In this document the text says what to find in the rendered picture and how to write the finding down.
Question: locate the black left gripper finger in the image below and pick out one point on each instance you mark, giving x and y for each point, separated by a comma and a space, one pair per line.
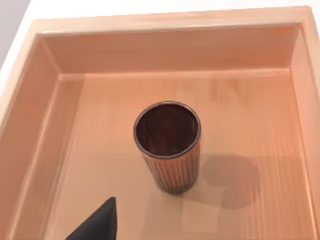
101, 222

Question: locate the brown ribbed cup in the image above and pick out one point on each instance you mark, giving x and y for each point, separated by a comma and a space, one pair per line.
168, 140

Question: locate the shallow salmon-coloured box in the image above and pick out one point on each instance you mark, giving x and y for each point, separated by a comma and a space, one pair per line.
100, 100

